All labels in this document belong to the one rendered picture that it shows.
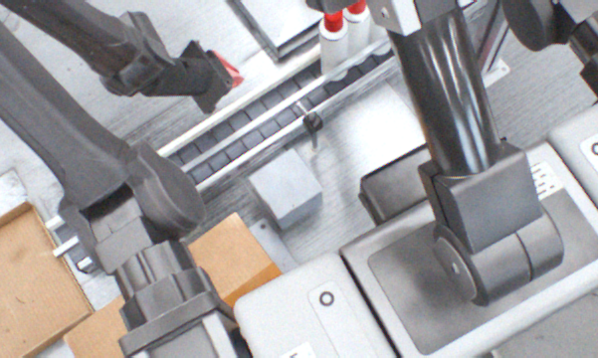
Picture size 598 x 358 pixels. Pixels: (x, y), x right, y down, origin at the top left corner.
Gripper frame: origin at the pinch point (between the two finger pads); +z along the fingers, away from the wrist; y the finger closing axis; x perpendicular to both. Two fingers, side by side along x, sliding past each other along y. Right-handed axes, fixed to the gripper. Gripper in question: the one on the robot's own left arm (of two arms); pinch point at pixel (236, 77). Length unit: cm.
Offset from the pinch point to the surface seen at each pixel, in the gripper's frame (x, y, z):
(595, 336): 23, -82, 117
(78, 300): 50, -10, -11
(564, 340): 30, -78, 112
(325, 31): -12.3, -0.7, 12.8
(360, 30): -14.8, -2.5, 19.6
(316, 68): -1.0, 1.6, 25.3
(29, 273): 54, 0, -14
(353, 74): -5.0, -3.8, 28.4
